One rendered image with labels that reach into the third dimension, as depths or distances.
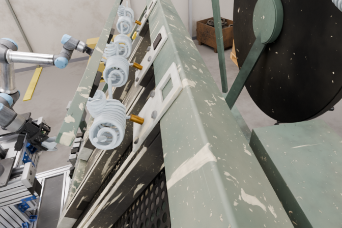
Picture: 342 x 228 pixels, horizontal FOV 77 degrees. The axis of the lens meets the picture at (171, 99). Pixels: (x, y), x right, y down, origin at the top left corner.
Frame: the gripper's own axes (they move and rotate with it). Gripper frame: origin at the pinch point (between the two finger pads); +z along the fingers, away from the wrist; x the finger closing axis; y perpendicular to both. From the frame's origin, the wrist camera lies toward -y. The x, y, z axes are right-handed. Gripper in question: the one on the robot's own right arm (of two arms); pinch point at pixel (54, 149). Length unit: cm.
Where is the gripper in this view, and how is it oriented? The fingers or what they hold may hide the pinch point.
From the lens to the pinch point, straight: 125.8
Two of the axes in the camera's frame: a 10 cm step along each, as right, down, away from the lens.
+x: -3.0, -5.5, 7.8
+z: 5.0, 6.1, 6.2
